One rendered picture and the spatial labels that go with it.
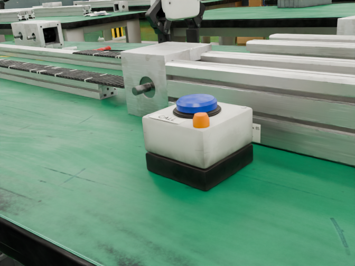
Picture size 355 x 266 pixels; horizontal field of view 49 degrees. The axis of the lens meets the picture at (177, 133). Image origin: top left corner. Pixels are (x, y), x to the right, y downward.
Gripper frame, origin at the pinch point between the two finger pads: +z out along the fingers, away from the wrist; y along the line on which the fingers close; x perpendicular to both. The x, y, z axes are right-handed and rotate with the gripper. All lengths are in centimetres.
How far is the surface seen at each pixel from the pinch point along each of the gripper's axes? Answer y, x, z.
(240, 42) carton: -307, -194, 51
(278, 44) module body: 5.0, 25.3, -1.8
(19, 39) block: -10, -91, 3
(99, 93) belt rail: 21.0, -0.6, 5.4
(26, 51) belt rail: 2, -64, 4
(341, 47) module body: 5.0, 34.8, -1.8
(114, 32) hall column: -473, -624, 69
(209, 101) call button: 32.1, 33.1, -0.8
